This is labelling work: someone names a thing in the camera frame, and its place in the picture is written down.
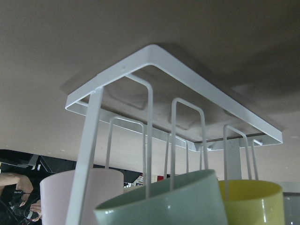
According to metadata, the pink cup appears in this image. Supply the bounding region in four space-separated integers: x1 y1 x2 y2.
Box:
40 168 124 225

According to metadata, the green cup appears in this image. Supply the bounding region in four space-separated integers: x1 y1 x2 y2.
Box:
94 169 228 225

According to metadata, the white wire cup rack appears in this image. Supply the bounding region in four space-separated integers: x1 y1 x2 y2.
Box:
64 43 283 225

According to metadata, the yellow cup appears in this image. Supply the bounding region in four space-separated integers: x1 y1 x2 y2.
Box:
219 180 285 225

